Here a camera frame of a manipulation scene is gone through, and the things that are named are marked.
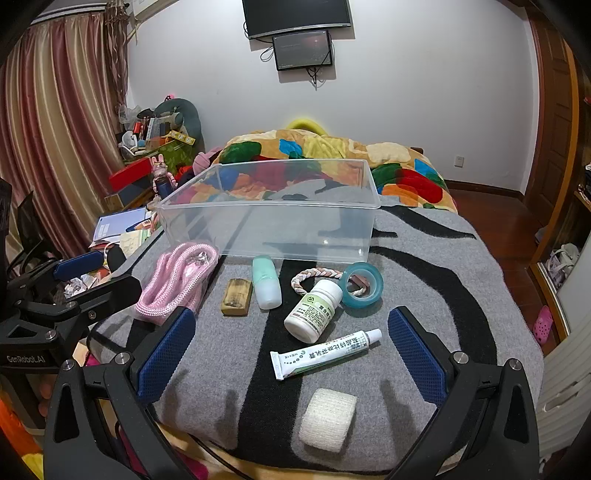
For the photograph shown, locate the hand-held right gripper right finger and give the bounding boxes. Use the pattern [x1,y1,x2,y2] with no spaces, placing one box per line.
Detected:
[387,306,539,480]

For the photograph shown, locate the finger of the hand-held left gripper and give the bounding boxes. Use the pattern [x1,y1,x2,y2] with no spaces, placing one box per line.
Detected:
[13,248,143,324]
[7,250,105,298]

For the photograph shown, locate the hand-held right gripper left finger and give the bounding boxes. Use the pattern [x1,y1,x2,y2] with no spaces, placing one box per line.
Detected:
[42,306,197,480]

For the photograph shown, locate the blue paper folder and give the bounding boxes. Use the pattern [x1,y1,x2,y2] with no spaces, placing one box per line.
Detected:
[92,207,151,244]

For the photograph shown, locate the black chair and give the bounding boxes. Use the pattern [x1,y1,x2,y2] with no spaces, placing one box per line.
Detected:
[0,178,63,280]

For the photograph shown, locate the teal tape roll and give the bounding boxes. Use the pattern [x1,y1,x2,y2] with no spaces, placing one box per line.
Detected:
[342,261,385,311]

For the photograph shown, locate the grey black striped blanket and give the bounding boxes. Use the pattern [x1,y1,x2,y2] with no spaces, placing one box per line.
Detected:
[87,203,546,472]

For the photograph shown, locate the brown wooden block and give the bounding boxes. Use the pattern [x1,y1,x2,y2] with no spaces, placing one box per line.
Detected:
[221,278,254,317]

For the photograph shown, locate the white ointment tube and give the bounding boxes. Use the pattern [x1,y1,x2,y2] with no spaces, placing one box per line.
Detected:
[270,328,383,381]

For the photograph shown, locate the orange printed blanket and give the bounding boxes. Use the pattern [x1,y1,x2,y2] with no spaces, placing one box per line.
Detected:
[0,397,51,480]

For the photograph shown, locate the red box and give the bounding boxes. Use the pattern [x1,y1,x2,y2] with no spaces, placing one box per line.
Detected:
[108,159,158,192]

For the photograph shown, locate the white bandage roll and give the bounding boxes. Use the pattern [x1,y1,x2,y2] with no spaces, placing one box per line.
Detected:
[298,388,358,449]

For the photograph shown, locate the white medicine bottle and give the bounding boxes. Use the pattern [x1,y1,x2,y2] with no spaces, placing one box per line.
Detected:
[283,280,345,343]

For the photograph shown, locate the pink bunny bottle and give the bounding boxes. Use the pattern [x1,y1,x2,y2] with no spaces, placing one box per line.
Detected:
[151,154,177,198]

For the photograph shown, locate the green and white bottle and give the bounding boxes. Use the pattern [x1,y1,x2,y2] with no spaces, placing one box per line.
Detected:
[252,255,283,310]

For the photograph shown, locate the pink clog shoe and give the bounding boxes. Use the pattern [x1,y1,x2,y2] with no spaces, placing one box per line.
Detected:
[533,305,554,345]

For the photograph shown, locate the green box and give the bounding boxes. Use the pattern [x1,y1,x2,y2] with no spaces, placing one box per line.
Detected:
[157,137,200,172]

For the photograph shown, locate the pink striped curtain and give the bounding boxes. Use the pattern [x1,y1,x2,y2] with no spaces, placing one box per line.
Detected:
[0,4,129,232]

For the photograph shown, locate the pink plush toy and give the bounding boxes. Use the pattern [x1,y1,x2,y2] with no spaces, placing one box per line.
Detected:
[192,146,223,173]

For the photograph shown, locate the clear plastic container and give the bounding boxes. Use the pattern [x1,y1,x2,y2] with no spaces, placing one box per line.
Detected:
[152,158,382,263]

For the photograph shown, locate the white sandals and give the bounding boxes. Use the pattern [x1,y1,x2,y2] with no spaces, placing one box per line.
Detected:
[545,243,581,283]

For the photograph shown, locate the grey neck pillow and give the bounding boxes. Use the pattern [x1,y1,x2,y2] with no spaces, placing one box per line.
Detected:
[154,97,202,139]

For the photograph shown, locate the colourful printed blanket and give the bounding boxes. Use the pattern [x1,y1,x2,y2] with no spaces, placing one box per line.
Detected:
[175,128,459,215]

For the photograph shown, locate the wooden shelf unit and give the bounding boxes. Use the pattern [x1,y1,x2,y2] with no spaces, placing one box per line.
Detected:
[529,92,591,342]

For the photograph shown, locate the yellow pillow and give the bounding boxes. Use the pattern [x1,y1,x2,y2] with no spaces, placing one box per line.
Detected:
[285,118,329,136]

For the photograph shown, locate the wooden door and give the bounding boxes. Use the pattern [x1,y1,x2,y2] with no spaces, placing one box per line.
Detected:
[525,13,579,200]

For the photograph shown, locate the pink braided rope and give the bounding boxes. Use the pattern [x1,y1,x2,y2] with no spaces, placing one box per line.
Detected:
[135,241,220,326]

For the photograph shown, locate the braided rope ring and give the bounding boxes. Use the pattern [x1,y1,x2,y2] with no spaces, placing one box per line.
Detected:
[290,268,370,308]

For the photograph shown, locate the black screen cable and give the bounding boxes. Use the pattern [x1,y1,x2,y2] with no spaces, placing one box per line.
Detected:
[307,65,334,88]

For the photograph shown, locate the small black wall screen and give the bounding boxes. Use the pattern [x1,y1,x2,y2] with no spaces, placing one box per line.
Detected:
[271,29,334,72]

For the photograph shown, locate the black wall television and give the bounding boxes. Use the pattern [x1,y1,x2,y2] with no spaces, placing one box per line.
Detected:
[242,0,352,41]

